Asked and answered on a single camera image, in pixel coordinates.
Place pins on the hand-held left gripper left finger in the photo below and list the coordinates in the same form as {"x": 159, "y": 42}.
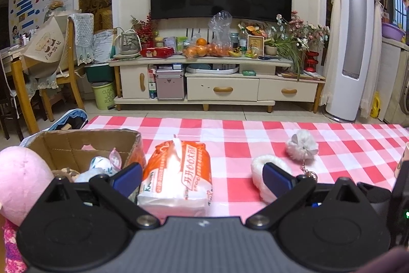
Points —
{"x": 127, "y": 178}

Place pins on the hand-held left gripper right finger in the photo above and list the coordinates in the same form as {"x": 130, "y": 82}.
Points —
{"x": 276, "y": 178}

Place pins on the floral cloth pouch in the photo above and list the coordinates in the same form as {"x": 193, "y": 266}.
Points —
{"x": 100, "y": 164}

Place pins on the orange tissue pack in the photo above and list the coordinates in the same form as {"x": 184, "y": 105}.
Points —
{"x": 179, "y": 177}

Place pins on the brown cardboard box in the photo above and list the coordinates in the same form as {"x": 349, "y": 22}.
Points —
{"x": 80, "y": 140}

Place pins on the person's right forearm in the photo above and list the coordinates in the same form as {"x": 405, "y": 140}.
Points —
{"x": 393, "y": 261}

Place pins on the red checkered tablecloth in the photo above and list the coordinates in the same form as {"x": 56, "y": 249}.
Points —
{"x": 239, "y": 145}

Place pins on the blue fabric bag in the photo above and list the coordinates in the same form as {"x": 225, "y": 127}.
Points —
{"x": 72, "y": 118}

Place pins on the light green trash can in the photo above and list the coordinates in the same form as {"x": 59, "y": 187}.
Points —
{"x": 104, "y": 95}

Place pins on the pink storage case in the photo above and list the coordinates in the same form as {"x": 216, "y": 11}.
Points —
{"x": 170, "y": 86}

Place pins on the cream television cabinet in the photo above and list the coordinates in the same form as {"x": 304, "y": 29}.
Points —
{"x": 223, "y": 90}

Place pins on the pink plush toy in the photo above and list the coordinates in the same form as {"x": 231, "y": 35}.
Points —
{"x": 22, "y": 180}

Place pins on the dark green bin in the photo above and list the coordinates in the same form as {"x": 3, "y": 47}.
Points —
{"x": 99, "y": 73}

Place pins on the small green box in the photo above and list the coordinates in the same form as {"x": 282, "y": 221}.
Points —
{"x": 249, "y": 72}

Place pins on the red vase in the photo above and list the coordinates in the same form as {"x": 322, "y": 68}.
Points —
{"x": 311, "y": 62}

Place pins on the white round tray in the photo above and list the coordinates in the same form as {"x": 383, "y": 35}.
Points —
{"x": 211, "y": 69}

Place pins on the green potted plant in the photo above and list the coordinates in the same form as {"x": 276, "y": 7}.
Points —
{"x": 271, "y": 50}

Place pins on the red snack packet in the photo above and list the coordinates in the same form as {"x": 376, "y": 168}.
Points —
{"x": 156, "y": 52}

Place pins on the bananas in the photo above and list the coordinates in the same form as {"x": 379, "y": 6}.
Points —
{"x": 235, "y": 53}

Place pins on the pink knitted cloth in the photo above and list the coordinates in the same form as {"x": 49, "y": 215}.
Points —
{"x": 14, "y": 247}

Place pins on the white paper document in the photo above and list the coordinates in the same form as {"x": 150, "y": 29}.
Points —
{"x": 104, "y": 46}

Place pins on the glass kettle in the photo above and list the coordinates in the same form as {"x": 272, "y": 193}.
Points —
{"x": 127, "y": 42}

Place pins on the wooden chair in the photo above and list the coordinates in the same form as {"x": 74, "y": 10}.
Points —
{"x": 19, "y": 90}

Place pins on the green glass bottle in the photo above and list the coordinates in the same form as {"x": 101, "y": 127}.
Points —
{"x": 243, "y": 41}

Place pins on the bag of oranges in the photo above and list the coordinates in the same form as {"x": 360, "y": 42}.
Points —
{"x": 204, "y": 50}

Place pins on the white lace cloth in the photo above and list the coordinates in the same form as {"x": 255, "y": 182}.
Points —
{"x": 81, "y": 36}

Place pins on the red berry branches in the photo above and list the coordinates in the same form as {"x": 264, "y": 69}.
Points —
{"x": 145, "y": 30}

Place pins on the pink dried flowers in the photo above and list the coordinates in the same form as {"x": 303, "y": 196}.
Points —
{"x": 306, "y": 31}

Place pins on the beige tote bag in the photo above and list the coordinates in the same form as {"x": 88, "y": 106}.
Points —
{"x": 44, "y": 46}

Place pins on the white standing air conditioner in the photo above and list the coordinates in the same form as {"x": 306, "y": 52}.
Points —
{"x": 350, "y": 36}

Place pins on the clear plastic bag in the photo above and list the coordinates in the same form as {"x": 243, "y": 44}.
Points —
{"x": 220, "y": 26}

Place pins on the purple basin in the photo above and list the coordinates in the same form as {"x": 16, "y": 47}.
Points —
{"x": 393, "y": 31}

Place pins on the wooden photo frame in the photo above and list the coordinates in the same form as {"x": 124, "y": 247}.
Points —
{"x": 255, "y": 45}

